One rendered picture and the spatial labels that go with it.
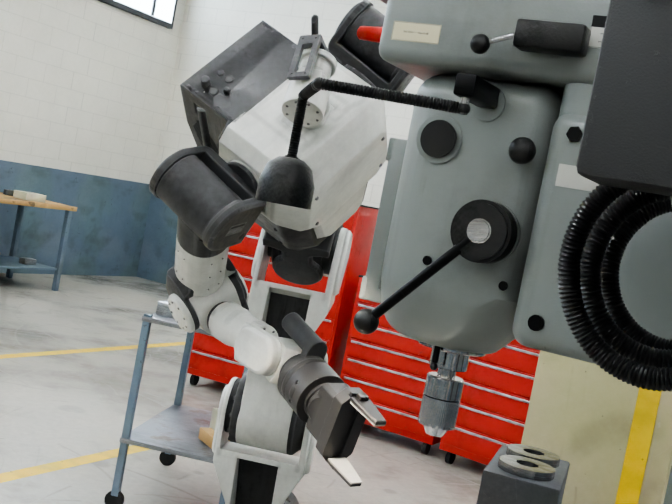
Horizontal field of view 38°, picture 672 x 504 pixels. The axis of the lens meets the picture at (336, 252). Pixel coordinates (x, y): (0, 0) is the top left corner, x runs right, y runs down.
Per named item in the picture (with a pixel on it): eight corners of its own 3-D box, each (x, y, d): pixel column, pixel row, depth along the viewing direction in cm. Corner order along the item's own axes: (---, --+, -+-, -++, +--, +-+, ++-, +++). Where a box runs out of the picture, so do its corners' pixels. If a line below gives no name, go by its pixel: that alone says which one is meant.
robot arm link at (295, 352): (275, 406, 154) (244, 367, 162) (328, 412, 160) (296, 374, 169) (305, 344, 151) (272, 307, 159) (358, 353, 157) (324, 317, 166)
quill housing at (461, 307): (351, 329, 118) (403, 64, 116) (417, 325, 136) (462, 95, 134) (503, 369, 109) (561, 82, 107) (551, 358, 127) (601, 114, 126)
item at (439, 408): (453, 424, 126) (462, 384, 125) (455, 433, 121) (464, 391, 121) (417, 417, 126) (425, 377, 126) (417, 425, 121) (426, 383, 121)
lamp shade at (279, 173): (253, 198, 128) (262, 151, 128) (307, 208, 129) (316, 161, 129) (256, 199, 121) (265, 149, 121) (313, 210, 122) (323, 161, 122)
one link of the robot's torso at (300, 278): (298, 170, 215) (297, 120, 200) (356, 181, 214) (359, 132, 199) (266, 280, 202) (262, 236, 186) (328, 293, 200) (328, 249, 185)
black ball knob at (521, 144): (502, 160, 107) (507, 133, 107) (510, 163, 110) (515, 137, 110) (528, 164, 106) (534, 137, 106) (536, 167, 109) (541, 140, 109)
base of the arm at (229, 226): (139, 206, 161) (153, 159, 153) (196, 177, 170) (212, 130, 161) (201, 268, 158) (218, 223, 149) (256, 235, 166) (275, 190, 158)
